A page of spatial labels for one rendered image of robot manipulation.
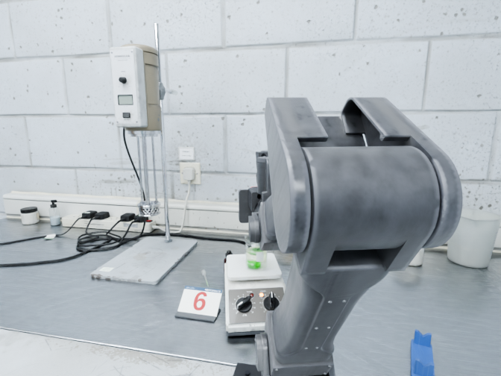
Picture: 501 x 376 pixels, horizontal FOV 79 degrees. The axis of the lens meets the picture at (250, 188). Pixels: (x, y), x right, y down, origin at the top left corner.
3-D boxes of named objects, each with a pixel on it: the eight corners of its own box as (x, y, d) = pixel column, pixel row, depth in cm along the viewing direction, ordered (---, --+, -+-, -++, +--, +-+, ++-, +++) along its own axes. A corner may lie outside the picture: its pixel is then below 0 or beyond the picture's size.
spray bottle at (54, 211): (62, 222, 130) (59, 198, 128) (59, 225, 126) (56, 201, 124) (52, 223, 129) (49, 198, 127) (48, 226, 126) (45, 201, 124)
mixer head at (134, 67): (142, 137, 79) (136, 36, 74) (106, 137, 81) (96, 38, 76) (168, 136, 93) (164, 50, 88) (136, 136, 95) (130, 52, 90)
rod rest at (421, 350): (435, 389, 47) (438, 369, 47) (410, 381, 49) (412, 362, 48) (431, 348, 56) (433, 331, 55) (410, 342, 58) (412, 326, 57)
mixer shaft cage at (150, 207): (153, 217, 89) (148, 130, 84) (133, 215, 91) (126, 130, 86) (165, 211, 96) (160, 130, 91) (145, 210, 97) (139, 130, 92)
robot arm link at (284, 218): (249, 216, 47) (273, 48, 19) (306, 215, 47) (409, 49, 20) (253, 301, 41) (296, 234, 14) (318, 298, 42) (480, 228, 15)
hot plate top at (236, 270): (282, 278, 66) (282, 274, 66) (227, 281, 65) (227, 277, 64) (273, 256, 77) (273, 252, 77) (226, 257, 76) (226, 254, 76)
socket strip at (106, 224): (149, 233, 117) (148, 222, 116) (61, 226, 125) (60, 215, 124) (156, 228, 122) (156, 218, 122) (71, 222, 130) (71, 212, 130)
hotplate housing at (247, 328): (292, 334, 60) (294, 298, 58) (226, 339, 59) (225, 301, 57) (273, 279, 82) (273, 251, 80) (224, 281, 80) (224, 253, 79)
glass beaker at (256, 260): (273, 268, 70) (273, 234, 68) (256, 276, 66) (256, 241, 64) (253, 260, 74) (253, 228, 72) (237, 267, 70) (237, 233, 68)
